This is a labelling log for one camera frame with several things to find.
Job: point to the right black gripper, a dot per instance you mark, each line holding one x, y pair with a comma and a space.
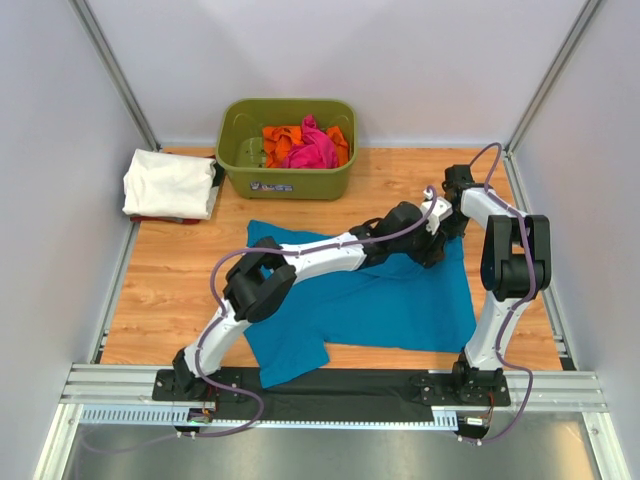
454, 232

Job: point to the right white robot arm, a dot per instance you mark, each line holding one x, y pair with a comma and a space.
515, 266

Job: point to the white slotted cable duct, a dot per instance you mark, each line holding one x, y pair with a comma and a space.
443, 420

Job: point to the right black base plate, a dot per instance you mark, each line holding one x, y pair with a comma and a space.
478, 388

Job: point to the black cloth strip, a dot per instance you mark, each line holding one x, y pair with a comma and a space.
342, 395

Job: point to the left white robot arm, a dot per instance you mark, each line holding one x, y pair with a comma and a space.
258, 283

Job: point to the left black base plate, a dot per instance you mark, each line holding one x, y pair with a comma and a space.
167, 388

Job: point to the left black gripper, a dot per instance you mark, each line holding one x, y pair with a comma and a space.
429, 257

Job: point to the pink t shirt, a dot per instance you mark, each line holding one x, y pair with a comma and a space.
317, 150

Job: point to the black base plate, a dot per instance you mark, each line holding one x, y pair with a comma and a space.
167, 388
478, 388

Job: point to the blue t shirt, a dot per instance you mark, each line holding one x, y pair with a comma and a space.
398, 304

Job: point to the orange t shirt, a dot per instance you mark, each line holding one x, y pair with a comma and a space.
277, 141

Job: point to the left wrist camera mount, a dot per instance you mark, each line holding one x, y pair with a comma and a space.
435, 208

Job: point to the olive green plastic tub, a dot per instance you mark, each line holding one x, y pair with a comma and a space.
240, 151

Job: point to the folded white t shirt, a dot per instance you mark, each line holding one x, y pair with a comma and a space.
167, 185

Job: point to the aluminium frame rail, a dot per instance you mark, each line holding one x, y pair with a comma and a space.
552, 391

